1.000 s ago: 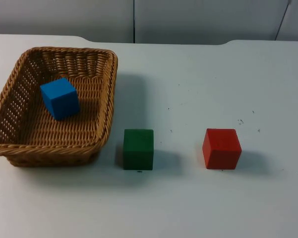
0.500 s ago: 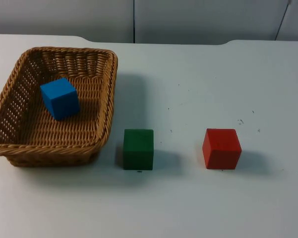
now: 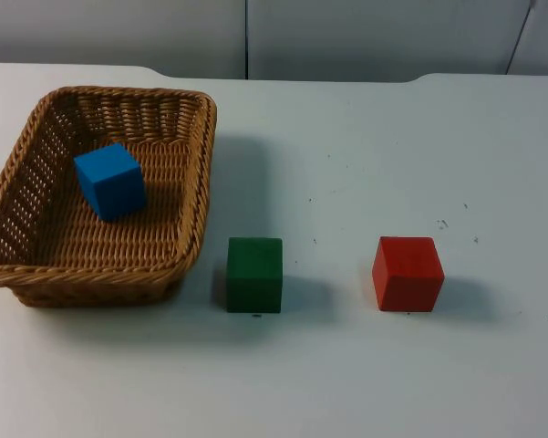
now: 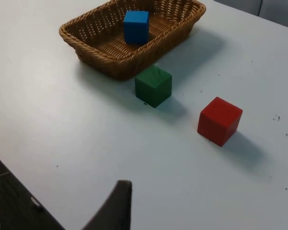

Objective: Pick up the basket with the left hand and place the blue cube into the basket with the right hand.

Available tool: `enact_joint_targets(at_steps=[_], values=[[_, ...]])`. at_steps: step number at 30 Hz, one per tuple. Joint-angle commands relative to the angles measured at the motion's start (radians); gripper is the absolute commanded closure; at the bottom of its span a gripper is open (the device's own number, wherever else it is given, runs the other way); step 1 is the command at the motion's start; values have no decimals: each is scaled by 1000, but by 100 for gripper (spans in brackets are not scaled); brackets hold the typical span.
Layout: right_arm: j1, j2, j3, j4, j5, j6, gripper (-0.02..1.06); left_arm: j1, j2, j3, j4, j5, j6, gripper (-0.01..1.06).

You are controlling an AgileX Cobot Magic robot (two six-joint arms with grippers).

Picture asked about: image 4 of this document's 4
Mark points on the pale brown wicker basket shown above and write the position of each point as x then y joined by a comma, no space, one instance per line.
110,50

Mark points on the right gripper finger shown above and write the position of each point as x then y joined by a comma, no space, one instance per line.
112,210

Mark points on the green cube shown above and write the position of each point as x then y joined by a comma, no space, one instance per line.
153,87

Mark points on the red cube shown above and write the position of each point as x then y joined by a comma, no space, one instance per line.
219,122

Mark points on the blue cube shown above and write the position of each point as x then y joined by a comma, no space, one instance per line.
135,27

